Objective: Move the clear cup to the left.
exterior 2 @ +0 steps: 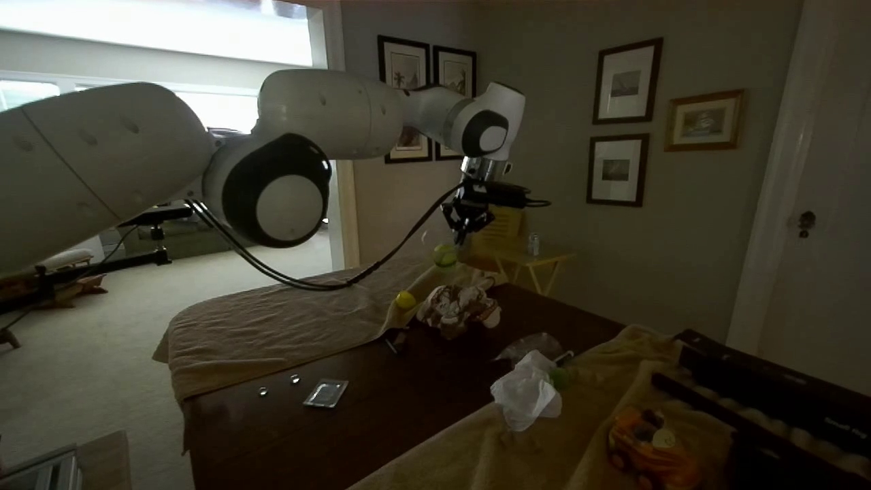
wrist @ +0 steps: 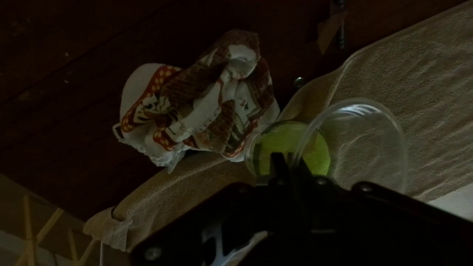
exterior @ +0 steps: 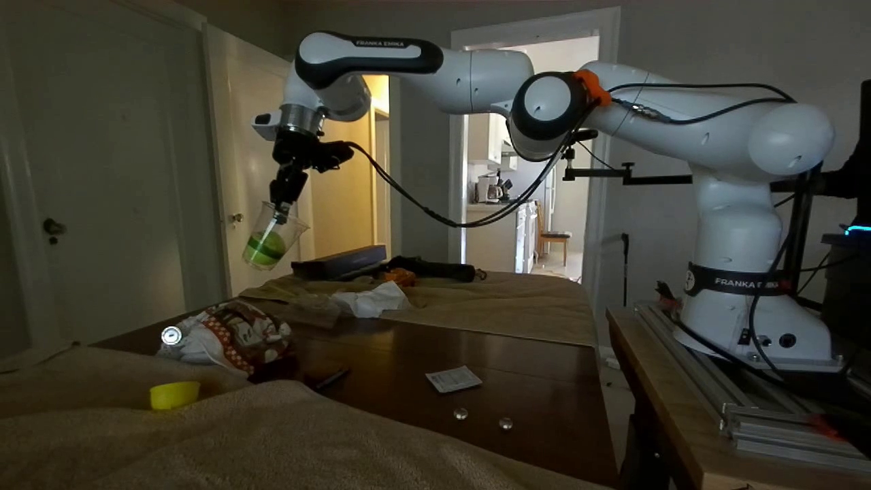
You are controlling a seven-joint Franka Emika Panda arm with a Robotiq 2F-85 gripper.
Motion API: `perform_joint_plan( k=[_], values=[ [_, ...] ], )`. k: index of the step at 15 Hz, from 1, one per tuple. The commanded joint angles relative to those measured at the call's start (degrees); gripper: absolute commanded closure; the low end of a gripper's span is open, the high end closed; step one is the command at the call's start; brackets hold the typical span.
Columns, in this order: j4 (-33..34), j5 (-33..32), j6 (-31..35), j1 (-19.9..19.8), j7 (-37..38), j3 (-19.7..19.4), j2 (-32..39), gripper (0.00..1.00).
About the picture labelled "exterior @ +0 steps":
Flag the wooden stool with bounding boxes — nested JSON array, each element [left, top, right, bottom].
[[536, 228, 576, 270]]

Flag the white door with dark knob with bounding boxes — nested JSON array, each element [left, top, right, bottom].
[[0, 0, 220, 361]]

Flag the black case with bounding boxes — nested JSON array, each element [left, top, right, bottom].
[[290, 243, 389, 286]]

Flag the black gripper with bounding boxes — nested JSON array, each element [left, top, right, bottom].
[[267, 128, 320, 228]]

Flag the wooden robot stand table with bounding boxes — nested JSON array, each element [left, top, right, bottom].
[[604, 303, 871, 490]]

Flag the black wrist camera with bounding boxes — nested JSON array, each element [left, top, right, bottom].
[[305, 135, 359, 176]]

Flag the white kitchen cabinet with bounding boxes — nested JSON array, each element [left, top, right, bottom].
[[465, 199, 543, 277]]

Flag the white open door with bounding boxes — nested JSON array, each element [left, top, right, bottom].
[[200, 24, 314, 298]]

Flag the black elongated object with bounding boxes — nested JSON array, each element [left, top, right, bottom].
[[404, 256, 483, 286]]

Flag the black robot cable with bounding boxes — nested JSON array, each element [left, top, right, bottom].
[[343, 79, 807, 230]]

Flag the white paper sachet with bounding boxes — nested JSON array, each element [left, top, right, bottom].
[[423, 361, 487, 398]]

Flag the black computer box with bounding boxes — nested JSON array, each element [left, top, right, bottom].
[[819, 226, 871, 371]]

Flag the beige towel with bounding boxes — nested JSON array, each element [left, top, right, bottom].
[[0, 339, 607, 490]]

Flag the orange toy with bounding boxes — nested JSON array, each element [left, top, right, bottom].
[[380, 262, 423, 289]]

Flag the black camera boom stand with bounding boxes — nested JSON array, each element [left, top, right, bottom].
[[559, 128, 830, 296]]

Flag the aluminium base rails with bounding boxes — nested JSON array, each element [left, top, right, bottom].
[[633, 296, 871, 456]]

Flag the yellowish tan towel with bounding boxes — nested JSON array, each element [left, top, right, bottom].
[[237, 270, 600, 350]]

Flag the dark door knob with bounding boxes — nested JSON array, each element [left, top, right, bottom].
[[42, 214, 69, 247]]

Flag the small yellow cap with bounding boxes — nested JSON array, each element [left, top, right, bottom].
[[147, 375, 204, 413]]

